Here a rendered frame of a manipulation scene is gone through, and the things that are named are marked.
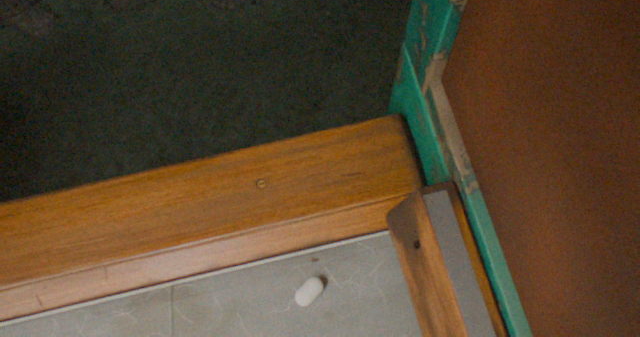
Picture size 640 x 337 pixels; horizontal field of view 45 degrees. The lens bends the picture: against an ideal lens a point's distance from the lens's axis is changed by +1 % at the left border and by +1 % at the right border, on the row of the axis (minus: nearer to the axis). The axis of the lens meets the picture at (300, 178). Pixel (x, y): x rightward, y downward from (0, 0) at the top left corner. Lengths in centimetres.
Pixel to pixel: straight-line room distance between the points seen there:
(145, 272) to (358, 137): 26
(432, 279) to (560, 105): 24
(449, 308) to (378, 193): 17
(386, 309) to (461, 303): 13
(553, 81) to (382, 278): 35
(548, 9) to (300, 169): 37
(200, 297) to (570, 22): 47
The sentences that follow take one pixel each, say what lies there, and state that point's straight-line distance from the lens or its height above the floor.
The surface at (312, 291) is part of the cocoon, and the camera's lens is 76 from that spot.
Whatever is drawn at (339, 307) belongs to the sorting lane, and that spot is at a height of 74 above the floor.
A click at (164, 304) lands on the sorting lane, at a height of 74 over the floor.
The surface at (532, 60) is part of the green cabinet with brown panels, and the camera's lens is 52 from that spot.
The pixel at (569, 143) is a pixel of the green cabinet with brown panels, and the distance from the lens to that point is 50.
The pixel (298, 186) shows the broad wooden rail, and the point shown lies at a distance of 78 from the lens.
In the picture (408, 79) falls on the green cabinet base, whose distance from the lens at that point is 78.
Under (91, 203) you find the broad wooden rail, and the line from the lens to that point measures 80.
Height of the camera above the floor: 149
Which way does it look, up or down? 68 degrees down
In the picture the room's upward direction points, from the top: 2 degrees counter-clockwise
